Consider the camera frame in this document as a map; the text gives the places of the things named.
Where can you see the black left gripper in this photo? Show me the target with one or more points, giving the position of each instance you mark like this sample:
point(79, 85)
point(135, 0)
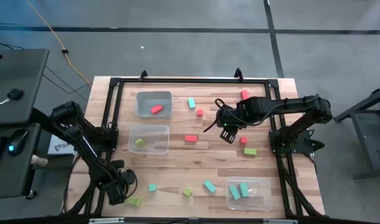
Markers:
point(116, 195)

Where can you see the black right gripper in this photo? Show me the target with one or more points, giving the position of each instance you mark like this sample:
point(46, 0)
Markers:
point(228, 117)

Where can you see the green rectangular block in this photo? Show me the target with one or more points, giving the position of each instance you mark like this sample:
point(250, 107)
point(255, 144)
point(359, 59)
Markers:
point(140, 142)
point(134, 202)
point(250, 151)

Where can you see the red cube block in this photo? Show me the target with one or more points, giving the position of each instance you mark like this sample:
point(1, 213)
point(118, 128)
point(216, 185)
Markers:
point(199, 113)
point(243, 140)

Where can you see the red rectangular block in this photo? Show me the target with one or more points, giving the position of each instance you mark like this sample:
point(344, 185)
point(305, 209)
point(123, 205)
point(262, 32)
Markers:
point(156, 109)
point(191, 138)
point(244, 95)

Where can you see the green cube block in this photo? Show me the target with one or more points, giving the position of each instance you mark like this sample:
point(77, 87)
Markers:
point(187, 192)

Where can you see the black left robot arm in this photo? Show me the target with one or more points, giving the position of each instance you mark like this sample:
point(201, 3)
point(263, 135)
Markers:
point(93, 161)

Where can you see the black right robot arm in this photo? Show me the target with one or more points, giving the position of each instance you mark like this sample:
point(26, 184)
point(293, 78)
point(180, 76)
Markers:
point(286, 104)

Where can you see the teal cube block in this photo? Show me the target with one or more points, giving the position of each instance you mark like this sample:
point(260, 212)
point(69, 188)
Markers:
point(152, 187)

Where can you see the black table clamp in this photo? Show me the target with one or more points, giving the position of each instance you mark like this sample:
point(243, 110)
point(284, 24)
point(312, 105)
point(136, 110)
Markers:
point(143, 74)
point(238, 74)

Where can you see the clear plastic bin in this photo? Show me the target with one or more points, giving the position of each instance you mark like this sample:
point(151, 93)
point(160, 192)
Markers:
point(155, 137)
point(258, 199)

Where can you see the white printed box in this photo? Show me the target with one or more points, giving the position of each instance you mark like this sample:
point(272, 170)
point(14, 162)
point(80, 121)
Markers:
point(57, 146)

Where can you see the small beige object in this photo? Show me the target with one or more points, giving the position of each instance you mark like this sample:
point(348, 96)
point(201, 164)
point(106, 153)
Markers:
point(38, 161)

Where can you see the black desk caster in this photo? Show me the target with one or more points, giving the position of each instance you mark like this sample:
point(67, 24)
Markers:
point(30, 195)

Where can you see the dark grey desk top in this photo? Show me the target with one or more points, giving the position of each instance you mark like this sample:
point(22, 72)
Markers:
point(21, 71)
point(9, 180)

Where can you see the black mouse with blue light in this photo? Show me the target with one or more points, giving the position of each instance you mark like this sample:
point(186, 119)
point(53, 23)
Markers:
point(20, 138)

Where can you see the small black desk device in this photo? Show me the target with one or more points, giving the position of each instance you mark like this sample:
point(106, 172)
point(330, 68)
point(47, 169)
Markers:
point(15, 94)

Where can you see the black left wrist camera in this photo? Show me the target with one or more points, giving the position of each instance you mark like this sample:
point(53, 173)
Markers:
point(127, 179)

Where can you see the silver metal bracket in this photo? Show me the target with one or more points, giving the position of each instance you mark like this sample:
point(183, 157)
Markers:
point(280, 221)
point(106, 221)

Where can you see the black aluminium table frame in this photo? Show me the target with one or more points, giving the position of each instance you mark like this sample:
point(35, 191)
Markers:
point(192, 81)

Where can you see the dark metal table frame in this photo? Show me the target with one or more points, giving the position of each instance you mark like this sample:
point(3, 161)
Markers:
point(364, 103)

